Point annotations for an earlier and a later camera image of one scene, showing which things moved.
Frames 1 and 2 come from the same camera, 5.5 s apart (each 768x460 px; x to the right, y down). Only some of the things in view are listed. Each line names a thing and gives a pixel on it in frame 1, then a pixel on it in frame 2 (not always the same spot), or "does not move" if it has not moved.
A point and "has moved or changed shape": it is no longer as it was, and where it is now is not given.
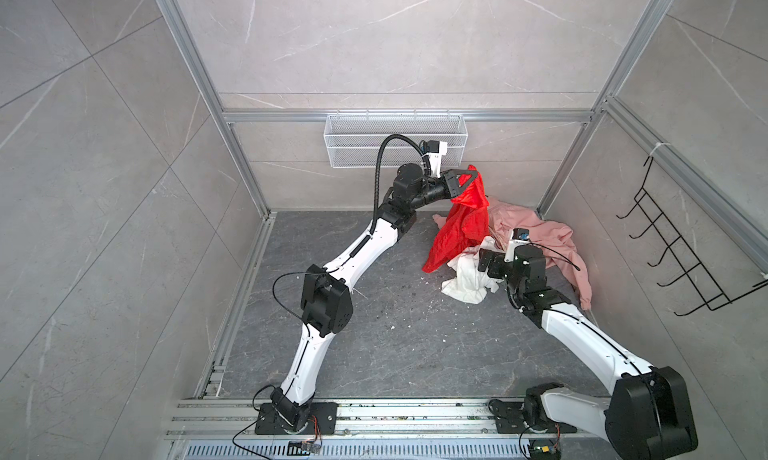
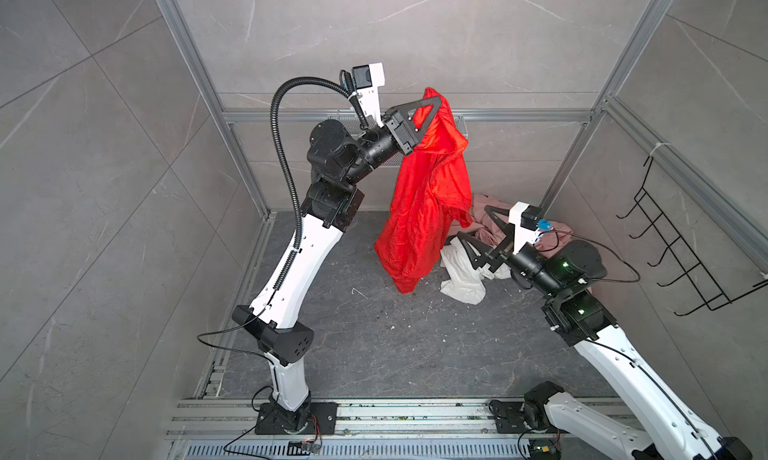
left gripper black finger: [463, 177] to [402, 109]
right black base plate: [510, 419] does not move
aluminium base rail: [384, 429] does not move
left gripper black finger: [454, 187] to [426, 121]
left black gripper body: [436, 187] to [394, 133]
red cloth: [467, 221] has moved or changed shape
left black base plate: [268, 420] does not move
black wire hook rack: [705, 287] does not move
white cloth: [469, 282] has moved or changed shape
